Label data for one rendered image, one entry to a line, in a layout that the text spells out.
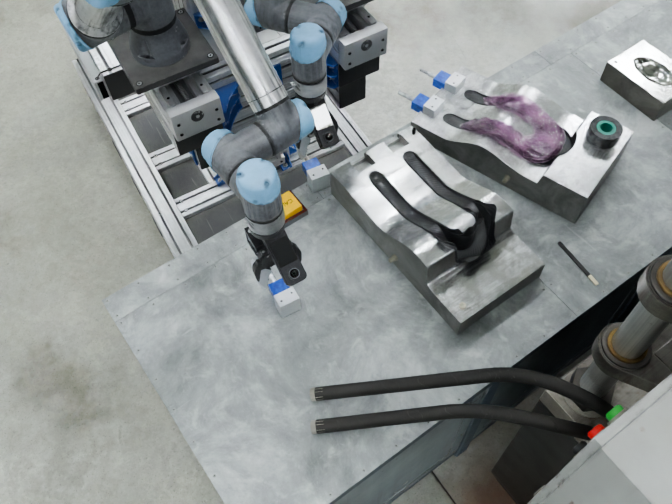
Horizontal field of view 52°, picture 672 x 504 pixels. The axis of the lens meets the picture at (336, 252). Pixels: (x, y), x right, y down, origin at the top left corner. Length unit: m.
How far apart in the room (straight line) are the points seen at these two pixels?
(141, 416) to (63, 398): 0.29
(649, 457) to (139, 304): 1.20
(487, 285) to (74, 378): 1.54
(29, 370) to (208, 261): 1.12
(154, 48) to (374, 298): 0.81
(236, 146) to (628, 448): 0.84
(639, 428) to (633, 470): 0.05
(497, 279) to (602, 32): 0.99
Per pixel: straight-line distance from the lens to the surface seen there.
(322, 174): 1.77
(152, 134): 2.83
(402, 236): 1.60
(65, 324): 2.70
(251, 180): 1.23
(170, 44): 1.81
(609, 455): 0.86
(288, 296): 1.59
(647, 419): 0.89
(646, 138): 2.08
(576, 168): 1.80
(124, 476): 2.43
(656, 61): 2.20
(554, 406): 1.64
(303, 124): 1.36
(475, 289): 1.61
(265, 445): 1.52
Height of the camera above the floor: 2.25
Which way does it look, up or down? 58 degrees down
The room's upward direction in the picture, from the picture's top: 2 degrees counter-clockwise
